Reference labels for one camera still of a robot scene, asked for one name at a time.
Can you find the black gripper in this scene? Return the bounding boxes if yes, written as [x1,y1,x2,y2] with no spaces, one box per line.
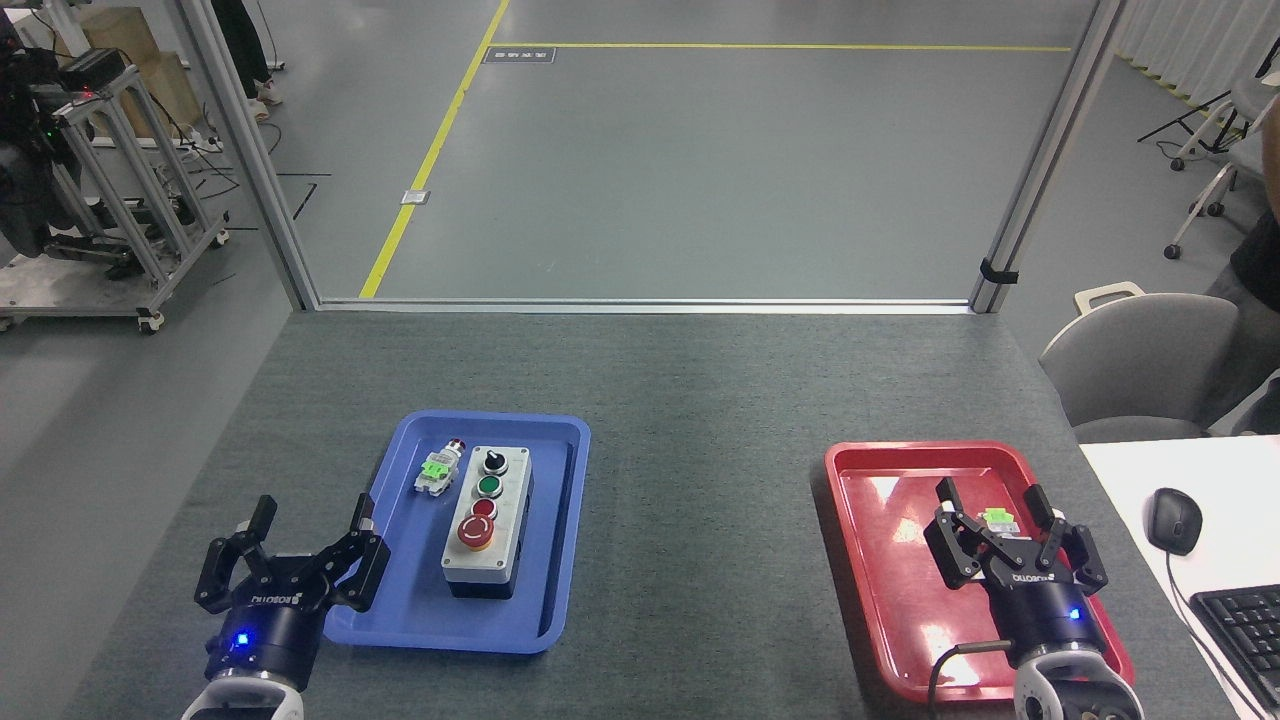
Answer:
[921,477,1110,667]
[194,493,392,692]

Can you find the grey control box with buttons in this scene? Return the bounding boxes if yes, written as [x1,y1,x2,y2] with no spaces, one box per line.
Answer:
[441,444,534,601]

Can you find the cardboard box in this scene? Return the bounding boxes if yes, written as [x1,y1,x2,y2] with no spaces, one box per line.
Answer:
[78,7,203,139]

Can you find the blue plastic tray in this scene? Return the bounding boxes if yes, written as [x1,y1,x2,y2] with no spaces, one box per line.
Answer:
[320,409,592,656]

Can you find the red plastic tray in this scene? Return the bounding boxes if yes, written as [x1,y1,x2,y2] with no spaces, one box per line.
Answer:
[824,441,1137,703]

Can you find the black computer mouse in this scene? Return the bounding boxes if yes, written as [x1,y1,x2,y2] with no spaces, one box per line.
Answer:
[1145,487,1204,557]

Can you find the white desk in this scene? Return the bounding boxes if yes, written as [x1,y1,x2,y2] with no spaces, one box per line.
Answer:
[1078,435,1280,720]

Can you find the black keyboard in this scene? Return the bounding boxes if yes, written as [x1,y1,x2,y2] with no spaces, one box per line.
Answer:
[1188,585,1280,716]

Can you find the person in dark top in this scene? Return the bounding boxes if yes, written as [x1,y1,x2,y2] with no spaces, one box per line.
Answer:
[1198,108,1280,437]

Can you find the grey office chair on wheels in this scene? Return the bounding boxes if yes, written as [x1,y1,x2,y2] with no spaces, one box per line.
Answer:
[1168,38,1280,173]
[1163,128,1276,261]

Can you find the black floor stand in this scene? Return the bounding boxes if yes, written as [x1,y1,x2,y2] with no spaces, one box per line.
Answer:
[1136,88,1237,144]

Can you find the black machine on cart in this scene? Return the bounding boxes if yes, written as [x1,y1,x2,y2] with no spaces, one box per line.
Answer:
[0,20,111,263]

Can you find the person with white shoes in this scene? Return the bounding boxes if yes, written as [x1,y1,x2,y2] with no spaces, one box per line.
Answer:
[209,0,285,124]

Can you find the white curtain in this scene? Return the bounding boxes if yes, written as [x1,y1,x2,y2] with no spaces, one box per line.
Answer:
[1114,0,1280,113]

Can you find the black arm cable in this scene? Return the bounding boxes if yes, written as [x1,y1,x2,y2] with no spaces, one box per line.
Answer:
[927,640,1015,720]

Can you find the red push button switch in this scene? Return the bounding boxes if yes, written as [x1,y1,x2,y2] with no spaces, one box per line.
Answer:
[413,438,469,498]

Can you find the black mouse cable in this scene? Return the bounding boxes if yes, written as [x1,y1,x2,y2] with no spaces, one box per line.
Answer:
[1164,552,1269,720]

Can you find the aluminium frame cart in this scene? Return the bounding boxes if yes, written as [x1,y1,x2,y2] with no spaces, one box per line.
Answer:
[0,62,232,336]

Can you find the silver aluminium post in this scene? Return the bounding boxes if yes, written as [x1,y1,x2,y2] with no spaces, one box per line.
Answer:
[178,0,321,312]
[969,0,1129,315]

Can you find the silver aluminium rail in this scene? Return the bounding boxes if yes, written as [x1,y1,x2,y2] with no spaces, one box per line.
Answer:
[316,297,977,316]

